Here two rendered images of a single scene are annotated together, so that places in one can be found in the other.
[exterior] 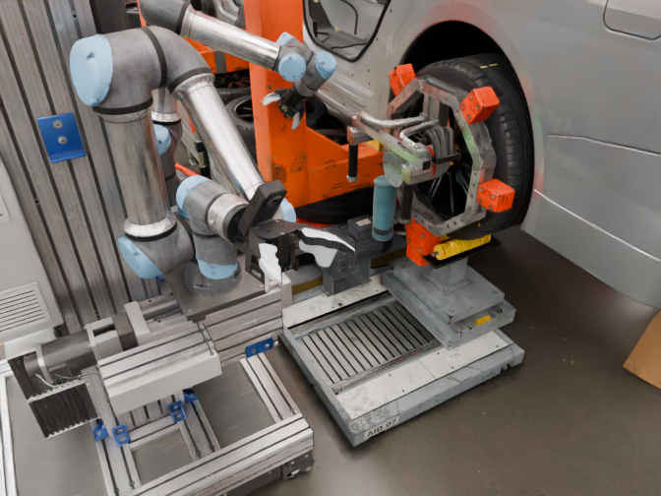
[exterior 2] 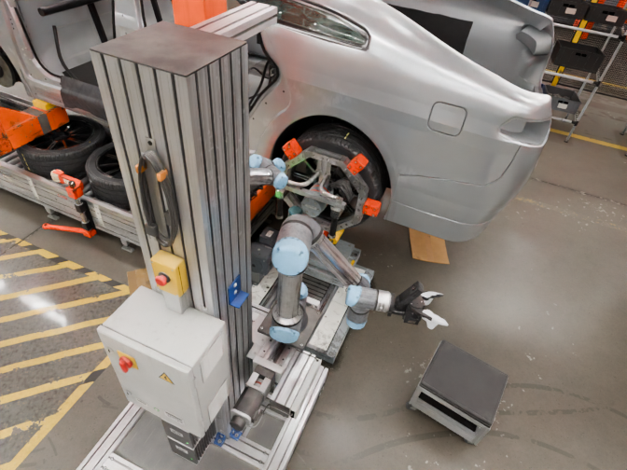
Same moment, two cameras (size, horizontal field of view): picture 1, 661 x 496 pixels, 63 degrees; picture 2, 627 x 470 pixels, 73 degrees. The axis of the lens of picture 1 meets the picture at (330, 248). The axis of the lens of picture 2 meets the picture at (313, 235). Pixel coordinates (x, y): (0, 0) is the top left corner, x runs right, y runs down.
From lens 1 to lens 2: 125 cm
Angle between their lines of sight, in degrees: 33
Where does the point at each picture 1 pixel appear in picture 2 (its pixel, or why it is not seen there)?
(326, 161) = not seen: hidden behind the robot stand
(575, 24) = (411, 125)
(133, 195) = (293, 305)
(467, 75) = (341, 145)
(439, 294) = not seen: hidden behind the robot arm
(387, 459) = (350, 360)
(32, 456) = not seen: outside the picture
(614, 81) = (435, 151)
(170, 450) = (265, 423)
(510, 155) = (375, 185)
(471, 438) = (377, 327)
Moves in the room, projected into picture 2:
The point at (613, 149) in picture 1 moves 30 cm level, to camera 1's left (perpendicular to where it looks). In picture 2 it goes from (437, 180) to (397, 197)
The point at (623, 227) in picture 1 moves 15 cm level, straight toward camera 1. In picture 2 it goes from (443, 213) to (452, 230)
